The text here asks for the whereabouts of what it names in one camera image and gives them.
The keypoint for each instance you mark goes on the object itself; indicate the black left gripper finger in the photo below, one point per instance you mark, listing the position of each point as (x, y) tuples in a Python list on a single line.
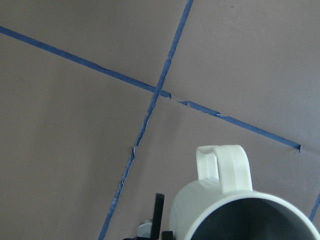
[(151, 229)]

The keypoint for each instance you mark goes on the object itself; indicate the white mug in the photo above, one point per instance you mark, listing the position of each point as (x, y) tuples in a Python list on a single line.
[(222, 204)]

